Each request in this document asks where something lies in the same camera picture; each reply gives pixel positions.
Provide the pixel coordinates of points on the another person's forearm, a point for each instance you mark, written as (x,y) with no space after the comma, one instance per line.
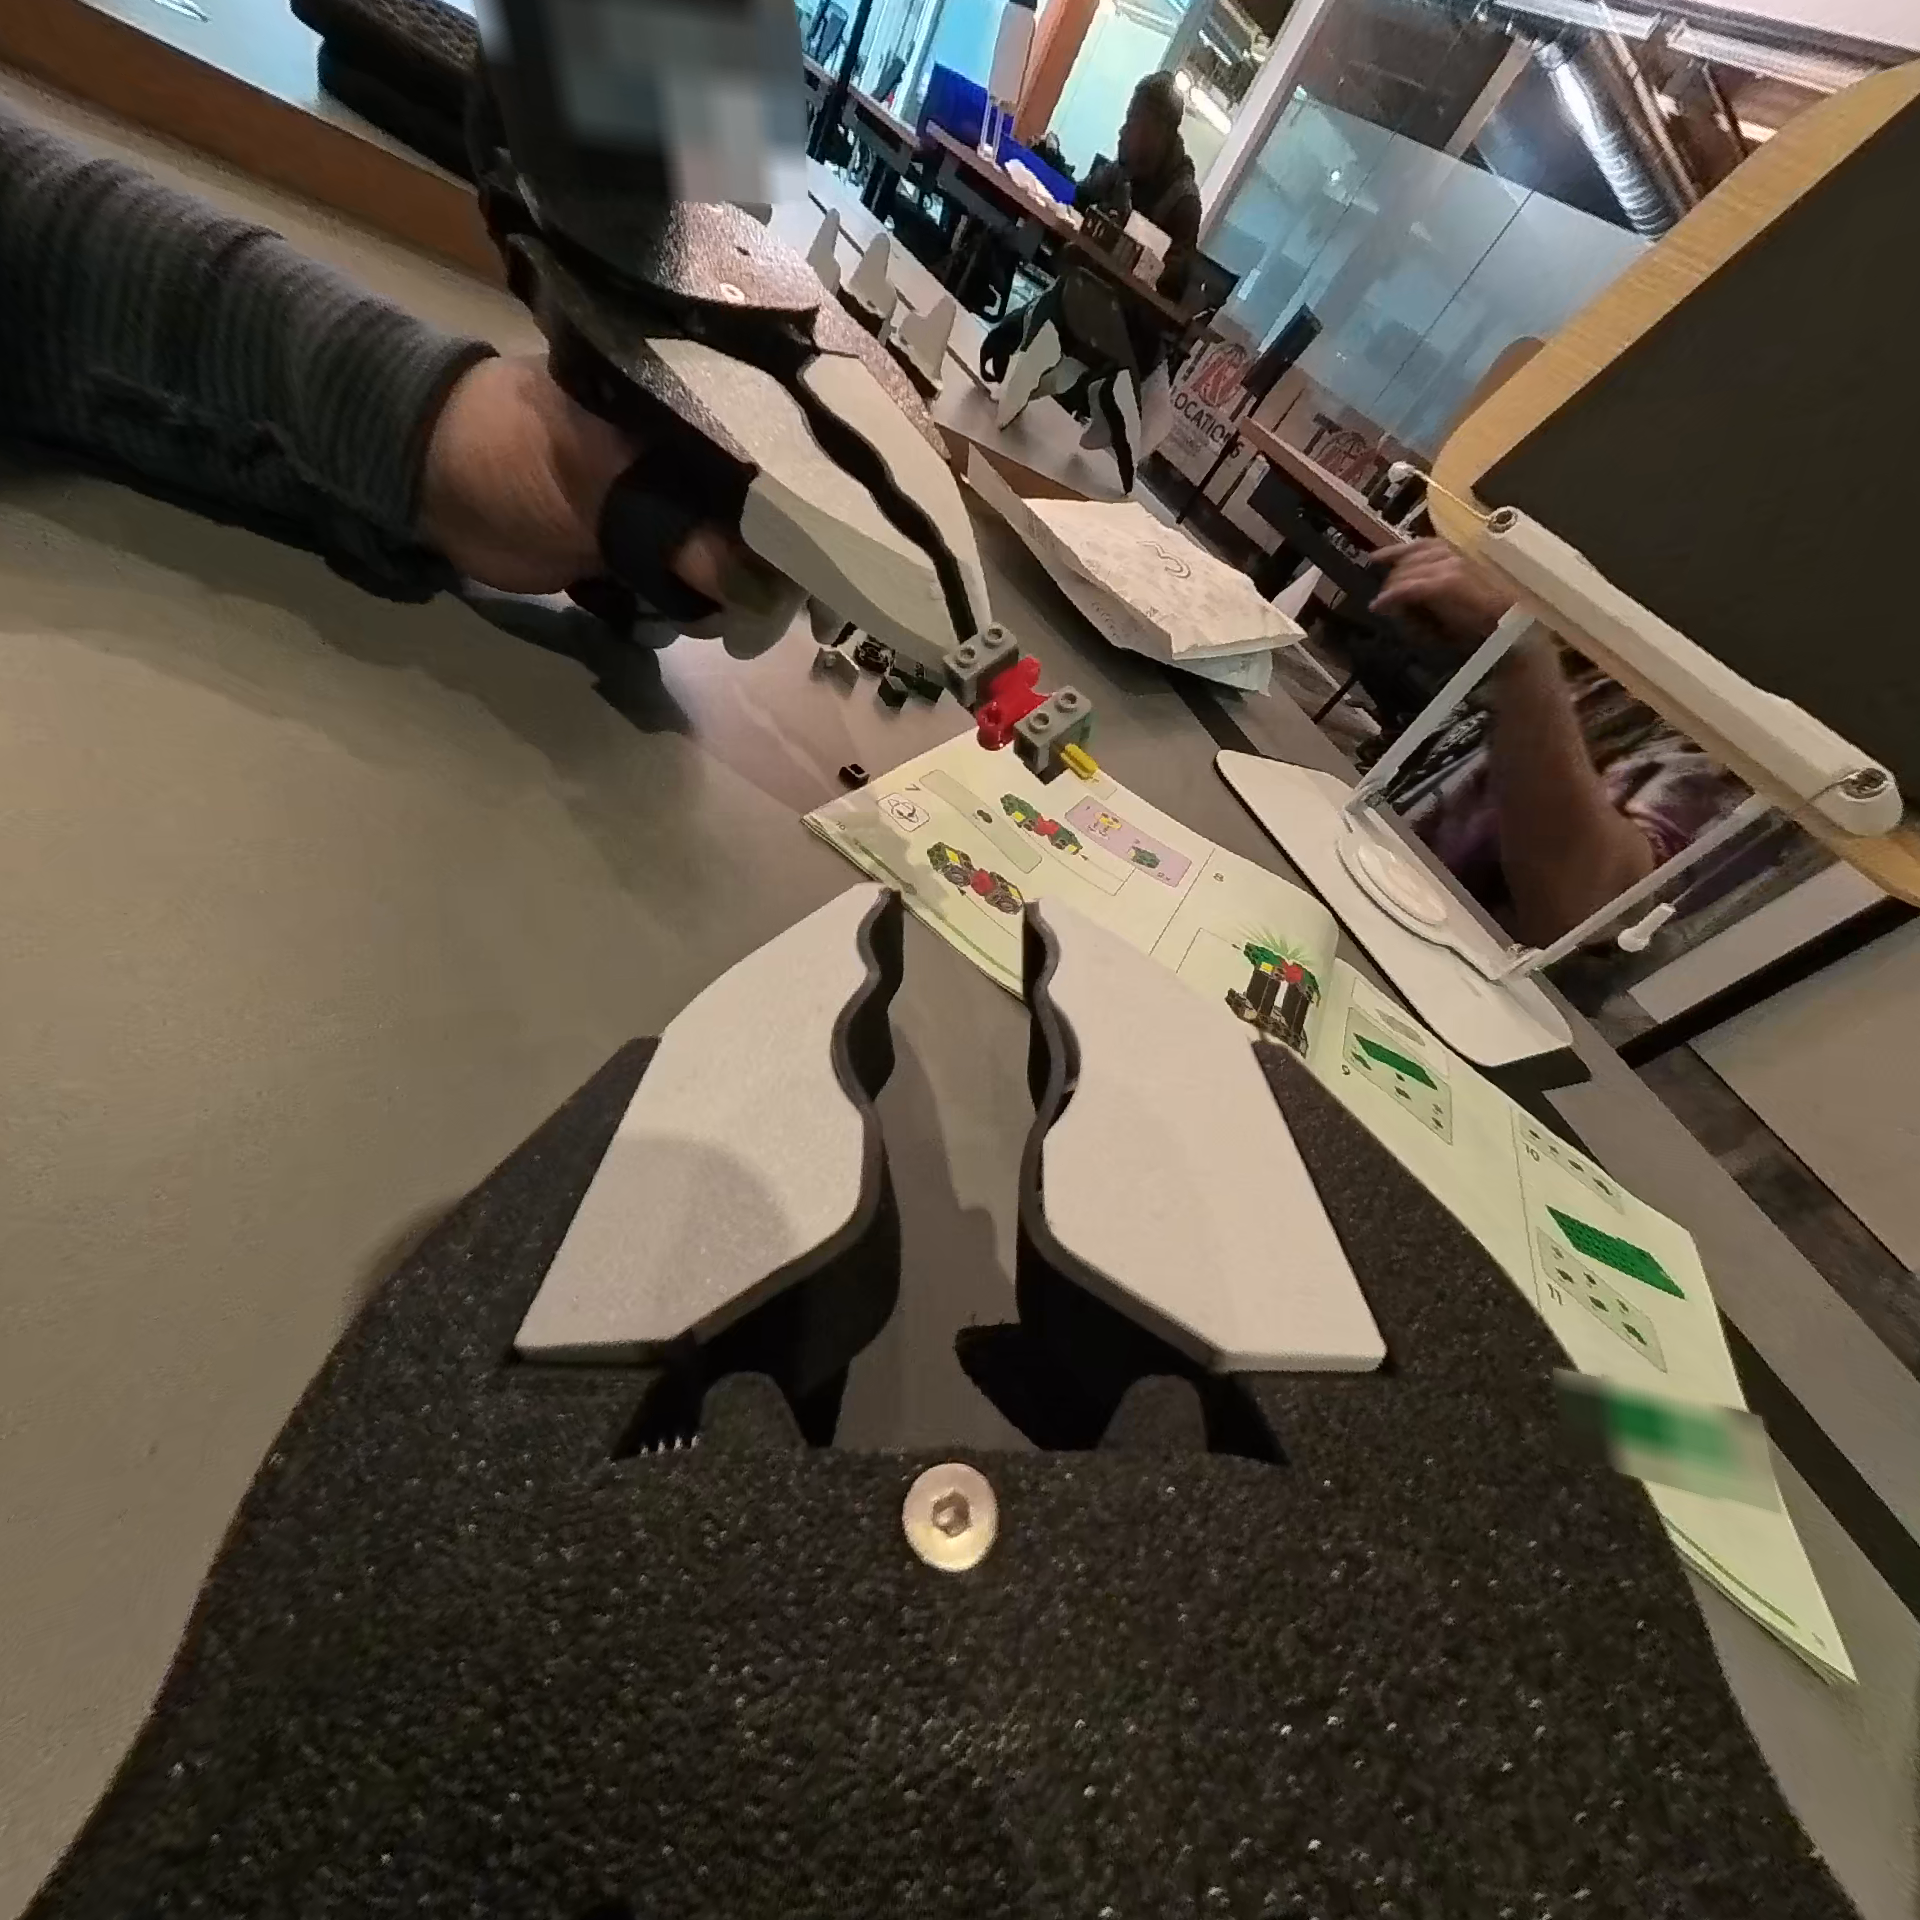
(1561,781)

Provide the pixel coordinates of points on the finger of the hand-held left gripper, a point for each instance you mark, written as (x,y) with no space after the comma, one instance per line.
(918,450)
(841,495)

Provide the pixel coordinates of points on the black white device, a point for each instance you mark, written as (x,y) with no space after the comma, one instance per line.
(1081,352)

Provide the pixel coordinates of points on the white paper bag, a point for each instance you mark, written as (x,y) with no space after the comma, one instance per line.
(1154,578)

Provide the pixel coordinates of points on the white adjustable stand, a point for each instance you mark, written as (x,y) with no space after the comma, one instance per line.
(1411,914)

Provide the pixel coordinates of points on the grey desk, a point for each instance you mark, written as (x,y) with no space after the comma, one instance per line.
(300,900)

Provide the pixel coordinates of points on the white plastic holder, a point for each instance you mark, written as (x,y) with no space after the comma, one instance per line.
(930,344)
(826,242)
(875,283)

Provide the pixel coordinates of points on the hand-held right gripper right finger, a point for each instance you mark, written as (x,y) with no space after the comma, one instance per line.
(1185,1184)

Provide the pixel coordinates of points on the wood-edged dark panel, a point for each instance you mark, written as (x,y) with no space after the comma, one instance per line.
(1740,450)

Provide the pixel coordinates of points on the blue storage bin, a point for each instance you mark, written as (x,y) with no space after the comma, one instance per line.
(990,128)

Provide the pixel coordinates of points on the person's left forearm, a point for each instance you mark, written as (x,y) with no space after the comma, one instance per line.
(195,330)

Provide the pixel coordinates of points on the toy brick instruction booklet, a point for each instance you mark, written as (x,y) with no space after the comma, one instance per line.
(1141,884)

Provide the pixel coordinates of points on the small dark green toy brick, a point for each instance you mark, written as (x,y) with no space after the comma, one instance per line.
(907,689)

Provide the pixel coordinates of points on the stack of black mats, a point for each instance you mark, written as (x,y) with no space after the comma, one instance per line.
(391,68)

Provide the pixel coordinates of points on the grey red toy brick assembly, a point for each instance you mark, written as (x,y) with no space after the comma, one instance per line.
(1029,704)

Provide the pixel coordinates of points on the person's left hand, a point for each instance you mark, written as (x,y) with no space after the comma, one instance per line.
(510,481)

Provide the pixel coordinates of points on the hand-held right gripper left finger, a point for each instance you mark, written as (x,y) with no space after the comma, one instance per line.
(721,1171)

